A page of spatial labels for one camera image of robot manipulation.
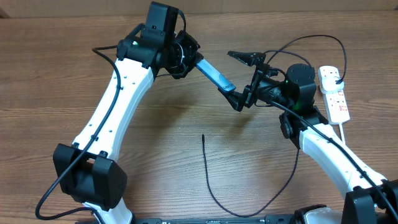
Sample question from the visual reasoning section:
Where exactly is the blue Galaxy smartphone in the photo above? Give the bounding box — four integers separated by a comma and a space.
196, 59, 236, 93

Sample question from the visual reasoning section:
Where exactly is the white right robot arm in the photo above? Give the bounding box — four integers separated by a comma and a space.
225, 51, 397, 223

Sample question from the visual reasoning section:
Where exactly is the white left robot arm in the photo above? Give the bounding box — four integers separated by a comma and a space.
53, 2, 199, 223

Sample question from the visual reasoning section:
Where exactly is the white power strip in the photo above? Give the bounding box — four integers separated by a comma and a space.
317, 65, 351, 126

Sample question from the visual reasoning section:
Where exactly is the white charger plug adapter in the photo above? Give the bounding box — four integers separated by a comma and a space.
320, 76, 345, 94

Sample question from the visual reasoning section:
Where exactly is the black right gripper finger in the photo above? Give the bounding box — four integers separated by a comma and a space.
219, 88, 249, 112
228, 50, 266, 66

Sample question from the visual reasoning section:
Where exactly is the black charging cable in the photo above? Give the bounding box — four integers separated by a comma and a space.
201, 34, 348, 218

